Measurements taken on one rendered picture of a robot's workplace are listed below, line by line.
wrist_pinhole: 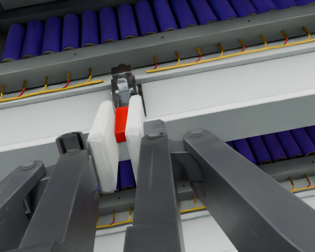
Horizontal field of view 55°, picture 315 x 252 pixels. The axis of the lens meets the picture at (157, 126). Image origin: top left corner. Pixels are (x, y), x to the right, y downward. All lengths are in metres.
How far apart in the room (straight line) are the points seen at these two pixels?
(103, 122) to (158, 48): 0.14
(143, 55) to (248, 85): 0.10
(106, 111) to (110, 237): 0.24
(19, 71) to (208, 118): 0.17
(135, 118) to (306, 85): 0.17
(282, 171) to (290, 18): 0.19
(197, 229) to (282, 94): 0.20
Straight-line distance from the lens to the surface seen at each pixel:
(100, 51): 0.29
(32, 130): 0.28
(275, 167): 0.41
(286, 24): 0.32
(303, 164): 0.42
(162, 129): 0.15
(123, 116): 0.20
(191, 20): 0.32
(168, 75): 0.28
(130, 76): 0.26
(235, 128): 0.28
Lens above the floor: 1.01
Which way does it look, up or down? 30 degrees down
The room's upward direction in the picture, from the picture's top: 10 degrees counter-clockwise
